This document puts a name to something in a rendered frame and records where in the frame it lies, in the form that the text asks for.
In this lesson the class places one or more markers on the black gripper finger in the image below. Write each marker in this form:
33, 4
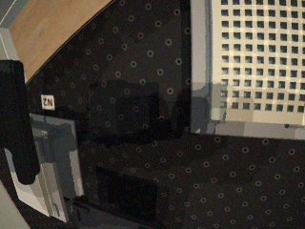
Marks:
15, 123

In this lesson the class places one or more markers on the black perforated breadboard plate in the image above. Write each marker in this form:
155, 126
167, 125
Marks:
125, 78

